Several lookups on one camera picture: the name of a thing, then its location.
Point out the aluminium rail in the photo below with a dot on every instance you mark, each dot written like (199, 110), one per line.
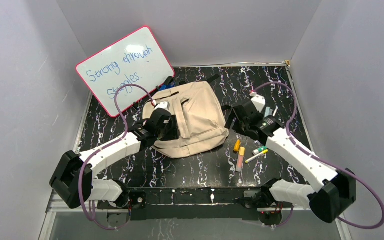
(64, 223)

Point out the orange highlighter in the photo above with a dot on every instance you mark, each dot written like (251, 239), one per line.
(237, 146)

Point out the black base frame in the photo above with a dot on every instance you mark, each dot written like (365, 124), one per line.
(240, 203)

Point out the light blue eraser box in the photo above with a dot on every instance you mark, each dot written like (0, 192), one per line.
(270, 111)

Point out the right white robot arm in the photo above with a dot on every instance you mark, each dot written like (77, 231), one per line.
(329, 191)

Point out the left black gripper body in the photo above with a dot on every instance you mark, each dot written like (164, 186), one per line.
(171, 128)

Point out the pink framed whiteboard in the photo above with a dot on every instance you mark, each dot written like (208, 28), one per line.
(122, 73)

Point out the yellow pink highlighter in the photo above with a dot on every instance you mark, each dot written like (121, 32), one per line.
(240, 160)

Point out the green white glue stick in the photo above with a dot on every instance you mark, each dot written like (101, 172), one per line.
(259, 150)

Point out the yellow white pen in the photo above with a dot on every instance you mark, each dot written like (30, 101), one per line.
(256, 156)

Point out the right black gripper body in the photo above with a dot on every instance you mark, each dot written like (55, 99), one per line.
(238, 126)

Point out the beige backpack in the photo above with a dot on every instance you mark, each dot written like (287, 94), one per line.
(200, 120)

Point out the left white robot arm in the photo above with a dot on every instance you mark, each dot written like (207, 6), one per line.
(74, 178)

